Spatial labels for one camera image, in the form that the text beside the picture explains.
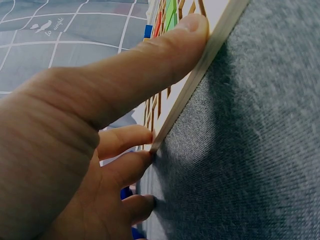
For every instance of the person's left hand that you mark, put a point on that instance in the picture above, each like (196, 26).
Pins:
(50, 150)

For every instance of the wooden puzzle board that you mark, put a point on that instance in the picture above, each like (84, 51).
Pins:
(217, 37)

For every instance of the blue puzzle piece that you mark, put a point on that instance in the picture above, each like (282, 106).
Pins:
(125, 193)
(148, 31)

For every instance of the red puzzle piece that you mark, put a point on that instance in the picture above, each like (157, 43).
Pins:
(159, 28)

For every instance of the green puzzle piece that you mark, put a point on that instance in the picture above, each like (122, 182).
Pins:
(172, 15)

